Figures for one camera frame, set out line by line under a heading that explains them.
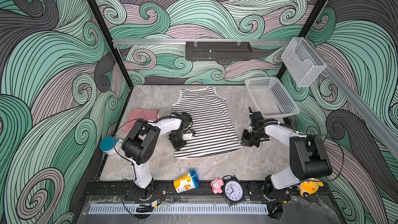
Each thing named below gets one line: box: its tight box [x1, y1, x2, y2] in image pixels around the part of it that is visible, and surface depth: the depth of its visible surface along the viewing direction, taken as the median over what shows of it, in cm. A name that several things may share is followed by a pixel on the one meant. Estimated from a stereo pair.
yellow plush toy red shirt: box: [299, 180, 324, 198], surface depth 71 cm
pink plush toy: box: [210, 177, 224, 195], surface depth 74 cm
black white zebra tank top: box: [172, 86, 244, 159], surface depth 99 cm
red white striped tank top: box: [121, 107, 159, 132], surface depth 103 cm
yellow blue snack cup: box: [173, 169, 201, 194], surface depth 72 cm
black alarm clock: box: [221, 174, 245, 207], surface depth 73 cm
